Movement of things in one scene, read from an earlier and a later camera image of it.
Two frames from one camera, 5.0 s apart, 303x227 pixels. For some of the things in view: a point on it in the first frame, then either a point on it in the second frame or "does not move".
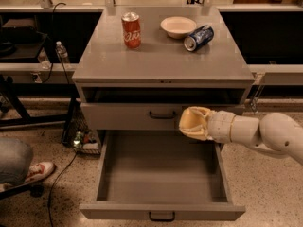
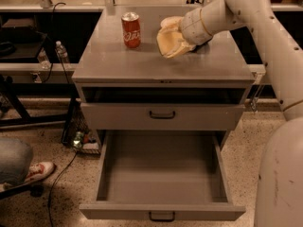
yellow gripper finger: x=198 y=109 -> x=171 y=21
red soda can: x=132 y=29 does not move
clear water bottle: x=62 y=52 does not move
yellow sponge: x=190 y=118 -> x=169 y=39
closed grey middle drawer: x=143 y=116 does not move
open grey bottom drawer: x=162 y=176 does not move
